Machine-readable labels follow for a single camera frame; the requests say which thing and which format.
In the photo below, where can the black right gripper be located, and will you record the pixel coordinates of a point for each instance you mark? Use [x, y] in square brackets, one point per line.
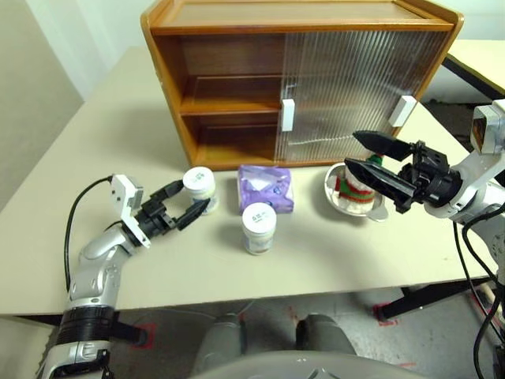
[432, 173]

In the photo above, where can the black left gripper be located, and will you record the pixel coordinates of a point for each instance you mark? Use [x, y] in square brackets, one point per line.
[155, 221]

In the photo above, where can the white plastic bottle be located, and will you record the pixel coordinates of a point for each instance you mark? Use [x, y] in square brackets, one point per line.
[197, 179]
[258, 233]

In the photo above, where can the white bowl with red-green item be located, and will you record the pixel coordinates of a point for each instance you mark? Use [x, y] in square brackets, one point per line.
[331, 189]

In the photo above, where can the ribbed translucent sliding door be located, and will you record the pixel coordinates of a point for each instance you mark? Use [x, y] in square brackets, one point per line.
[307, 118]
[378, 79]

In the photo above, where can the purple tissue box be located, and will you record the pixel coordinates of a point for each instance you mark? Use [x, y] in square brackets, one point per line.
[272, 189]

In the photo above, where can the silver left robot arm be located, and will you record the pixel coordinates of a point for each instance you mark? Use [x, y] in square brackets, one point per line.
[94, 260]

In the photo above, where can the brown wooden cabinet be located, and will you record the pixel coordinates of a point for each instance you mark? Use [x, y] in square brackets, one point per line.
[276, 13]

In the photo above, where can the beige side table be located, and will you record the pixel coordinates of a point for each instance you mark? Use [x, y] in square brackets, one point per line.
[481, 55]

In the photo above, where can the pale wooden stick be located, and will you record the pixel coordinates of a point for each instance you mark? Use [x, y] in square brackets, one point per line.
[487, 298]

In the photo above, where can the silver robot torso shell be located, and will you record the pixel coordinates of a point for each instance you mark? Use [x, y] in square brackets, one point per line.
[307, 365]

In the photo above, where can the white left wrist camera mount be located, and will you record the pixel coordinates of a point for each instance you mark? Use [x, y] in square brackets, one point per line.
[124, 201]

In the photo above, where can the black metal table frame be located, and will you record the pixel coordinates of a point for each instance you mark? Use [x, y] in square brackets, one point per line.
[418, 296]

